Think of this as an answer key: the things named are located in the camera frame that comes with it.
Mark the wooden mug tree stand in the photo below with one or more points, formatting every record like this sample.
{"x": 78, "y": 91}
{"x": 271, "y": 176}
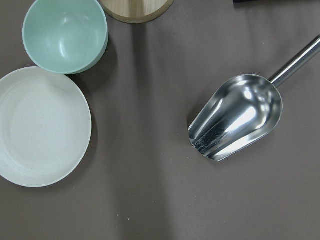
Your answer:
{"x": 135, "y": 11}

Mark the white round plate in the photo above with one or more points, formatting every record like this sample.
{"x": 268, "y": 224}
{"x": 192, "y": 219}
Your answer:
{"x": 45, "y": 127}

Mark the mint green bowl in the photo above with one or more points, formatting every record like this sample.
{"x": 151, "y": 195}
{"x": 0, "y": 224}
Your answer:
{"x": 65, "y": 36}

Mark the stainless steel scoop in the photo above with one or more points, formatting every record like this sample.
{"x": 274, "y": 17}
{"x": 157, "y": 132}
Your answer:
{"x": 244, "y": 109}

